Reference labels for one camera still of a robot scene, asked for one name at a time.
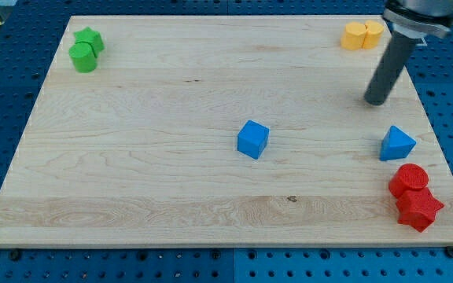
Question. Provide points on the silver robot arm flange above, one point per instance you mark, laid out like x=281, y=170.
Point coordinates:
x=416, y=19

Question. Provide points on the blue cube block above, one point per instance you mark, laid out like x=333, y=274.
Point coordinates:
x=252, y=139

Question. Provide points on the light wooden board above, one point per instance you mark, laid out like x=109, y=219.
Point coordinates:
x=142, y=151

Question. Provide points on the yellow hexagon block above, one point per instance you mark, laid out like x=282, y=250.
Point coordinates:
x=353, y=36

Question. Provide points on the blue triangular prism block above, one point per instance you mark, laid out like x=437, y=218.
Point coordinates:
x=396, y=144

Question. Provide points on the green cylinder block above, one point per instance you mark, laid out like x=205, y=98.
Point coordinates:
x=83, y=57

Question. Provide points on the green star block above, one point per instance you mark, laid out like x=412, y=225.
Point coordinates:
x=92, y=38

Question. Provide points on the yellow heart block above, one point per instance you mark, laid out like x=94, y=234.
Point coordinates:
x=374, y=31

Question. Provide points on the red cylinder block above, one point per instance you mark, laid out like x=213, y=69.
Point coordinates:
x=408, y=177

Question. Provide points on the grey cylindrical pointer rod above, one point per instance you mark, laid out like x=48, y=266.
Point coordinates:
x=391, y=64

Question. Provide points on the red star block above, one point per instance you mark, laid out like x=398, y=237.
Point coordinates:
x=418, y=208

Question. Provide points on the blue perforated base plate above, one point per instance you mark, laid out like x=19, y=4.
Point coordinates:
x=29, y=35

